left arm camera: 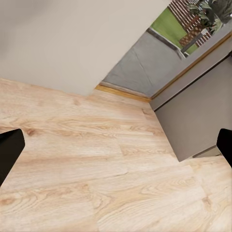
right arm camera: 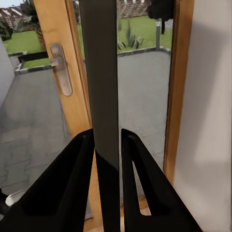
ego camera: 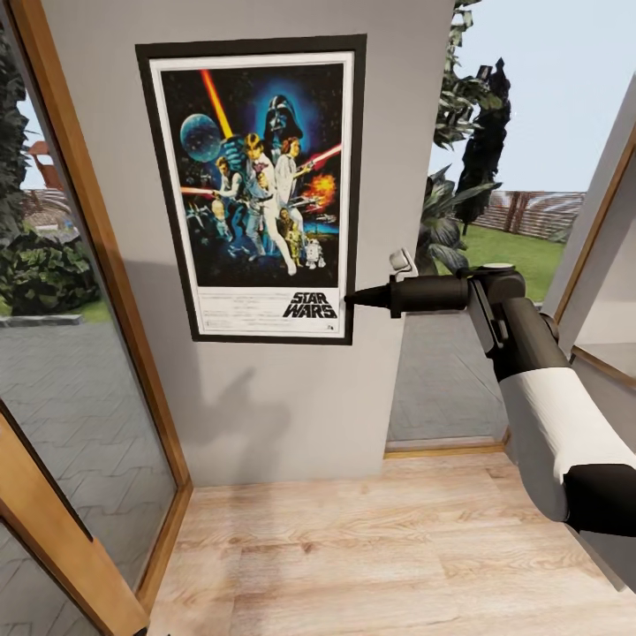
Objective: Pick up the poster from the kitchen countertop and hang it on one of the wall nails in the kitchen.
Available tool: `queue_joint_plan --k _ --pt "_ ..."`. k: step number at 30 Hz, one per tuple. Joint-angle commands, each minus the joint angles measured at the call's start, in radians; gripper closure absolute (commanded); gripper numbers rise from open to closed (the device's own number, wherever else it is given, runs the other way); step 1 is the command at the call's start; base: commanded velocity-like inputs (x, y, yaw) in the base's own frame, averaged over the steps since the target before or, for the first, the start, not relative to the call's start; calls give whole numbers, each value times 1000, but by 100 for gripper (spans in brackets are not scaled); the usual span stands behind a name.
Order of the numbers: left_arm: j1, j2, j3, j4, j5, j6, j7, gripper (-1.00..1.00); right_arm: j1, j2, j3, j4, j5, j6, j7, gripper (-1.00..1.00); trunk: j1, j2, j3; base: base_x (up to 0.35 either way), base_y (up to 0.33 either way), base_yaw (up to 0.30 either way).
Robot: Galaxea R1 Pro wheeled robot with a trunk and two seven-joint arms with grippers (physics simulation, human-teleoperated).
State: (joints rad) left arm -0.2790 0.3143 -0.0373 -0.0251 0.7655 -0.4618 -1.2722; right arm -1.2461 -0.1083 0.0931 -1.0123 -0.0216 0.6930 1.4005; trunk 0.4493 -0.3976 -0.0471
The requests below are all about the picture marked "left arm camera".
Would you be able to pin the fixed window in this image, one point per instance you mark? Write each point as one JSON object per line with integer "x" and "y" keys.
{"x": 184, "y": 34}

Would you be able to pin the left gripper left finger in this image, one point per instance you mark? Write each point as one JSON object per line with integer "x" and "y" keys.
{"x": 12, "y": 144}

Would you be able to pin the dishwasher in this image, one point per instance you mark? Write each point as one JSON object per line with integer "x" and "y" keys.
{"x": 212, "y": 151}

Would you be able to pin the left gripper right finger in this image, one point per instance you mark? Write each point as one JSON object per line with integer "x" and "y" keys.
{"x": 224, "y": 143}

